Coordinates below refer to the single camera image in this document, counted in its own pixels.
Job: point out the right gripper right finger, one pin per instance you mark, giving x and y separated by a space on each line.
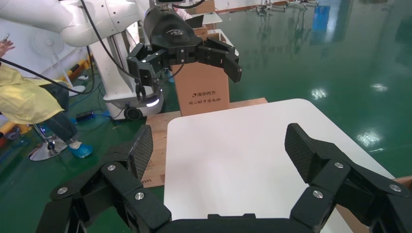
338 180

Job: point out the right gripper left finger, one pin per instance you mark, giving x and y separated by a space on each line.
122 183

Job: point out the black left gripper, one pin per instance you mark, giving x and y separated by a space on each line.
170 35

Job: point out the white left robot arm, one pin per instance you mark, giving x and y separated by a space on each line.
38 13

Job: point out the small brown cardboard box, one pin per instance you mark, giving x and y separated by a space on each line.
201 31

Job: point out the plain brown cardboard box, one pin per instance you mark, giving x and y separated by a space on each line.
206 6

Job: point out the bystander bare hand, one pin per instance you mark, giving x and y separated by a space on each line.
5 47

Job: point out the brown printed cardboard carton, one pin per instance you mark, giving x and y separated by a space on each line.
199 86

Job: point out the white robot torso column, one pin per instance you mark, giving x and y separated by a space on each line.
112 74

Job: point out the small black floor device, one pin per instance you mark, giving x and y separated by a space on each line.
85 115

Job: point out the chrome swivel chair base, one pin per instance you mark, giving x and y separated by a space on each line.
48 152

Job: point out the yellow black floor barrier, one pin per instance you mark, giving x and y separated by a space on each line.
80 64

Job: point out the yellow floor cart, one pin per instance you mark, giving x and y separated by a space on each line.
6 128

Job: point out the person in yellow coat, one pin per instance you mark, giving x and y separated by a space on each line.
22 96

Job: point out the white standing fan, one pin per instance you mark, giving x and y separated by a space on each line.
48 43

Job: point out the blue plastic bin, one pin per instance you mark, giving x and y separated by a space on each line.
322 17

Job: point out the metal frame rack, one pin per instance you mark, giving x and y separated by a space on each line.
289 4

